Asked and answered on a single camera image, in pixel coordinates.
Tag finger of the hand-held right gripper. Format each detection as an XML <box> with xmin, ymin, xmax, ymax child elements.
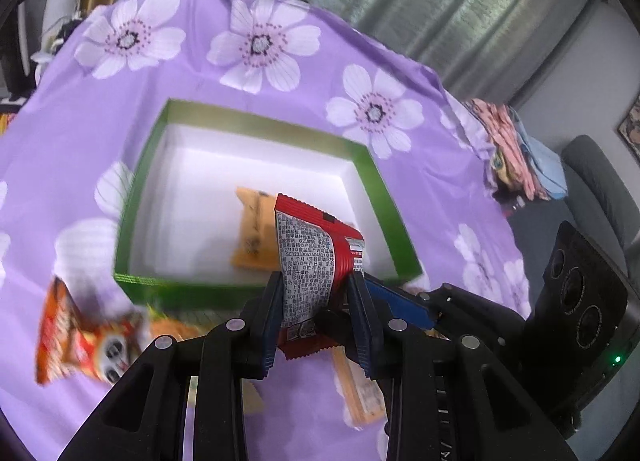
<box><xmin>366</xmin><ymin>276</ymin><xmax>527</xmax><ymax>363</ymax></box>
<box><xmin>315</xmin><ymin>308</ymin><xmax>353</xmax><ymax>349</ymax></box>

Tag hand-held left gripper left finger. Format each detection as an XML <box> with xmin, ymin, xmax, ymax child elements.
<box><xmin>57</xmin><ymin>272</ymin><xmax>285</xmax><ymax>461</ymax></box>

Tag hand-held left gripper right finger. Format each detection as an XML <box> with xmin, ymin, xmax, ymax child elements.
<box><xmin>344</xmin><ymin>272</ymin><xmax>576</xmax><ymax>461</ymax></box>

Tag red snack packet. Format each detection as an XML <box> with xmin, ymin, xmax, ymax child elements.
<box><xmin>274</xmin><ymin>194</ymin><xmax>366</xmax><ymax>361</ymax></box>

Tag tan cracker packet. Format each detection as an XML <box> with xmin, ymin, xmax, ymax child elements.
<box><xmin>332</xmin><ymin>346</ymin><xmax>388</xmax><ymax>429</ymax></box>

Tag green cardboard box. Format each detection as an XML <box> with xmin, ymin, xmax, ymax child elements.
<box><xmin>112</xmin><ymin>98</ymin><xmax>423</xmax><ymax>309</ymax></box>

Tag orange snack packet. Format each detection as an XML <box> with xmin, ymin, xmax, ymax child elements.
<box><xmin>231</xmin><ymin>186</ymin><xmax>286</xmax><ymax>272</ymax></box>

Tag grey sofa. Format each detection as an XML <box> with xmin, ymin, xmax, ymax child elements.
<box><xmin>505</xmin><ymin>134</ymin><xmax>640</xmax><ymax>292</ymax></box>

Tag pile of folded clothes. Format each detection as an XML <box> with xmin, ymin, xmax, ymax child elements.
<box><xmin>462</xmin><ymin>97</ymin><xmax>568</xmax><ymax>204</ymax></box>

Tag panda print snack packet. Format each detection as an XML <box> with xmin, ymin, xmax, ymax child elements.
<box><xmin>35</xmin><ymin>276</ymin><xmax>151</xmax><ymax>387</ymax></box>

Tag purple floral cloth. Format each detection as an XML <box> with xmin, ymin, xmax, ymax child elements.
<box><xmin>0</xmin><ymin>0</ymin><xmax>533</xmax><ymax>461</ymax></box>

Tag grey-green curtain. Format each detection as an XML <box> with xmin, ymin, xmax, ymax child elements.
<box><xmin>240</xmin><ymin>0</ymin><xmax>616</xmax><ymax>107</ymax></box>

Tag black and white clutter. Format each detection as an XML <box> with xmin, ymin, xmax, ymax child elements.
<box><xmin>30</xmin><ymin>0</ymin><xmax>96</xmax><ymax>67</ymax></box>

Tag framed wall picture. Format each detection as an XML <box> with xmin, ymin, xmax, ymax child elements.
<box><xmin>617</xmin><ymin>94</ymin><xmax>640</xmax><ymax>164</ymax></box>

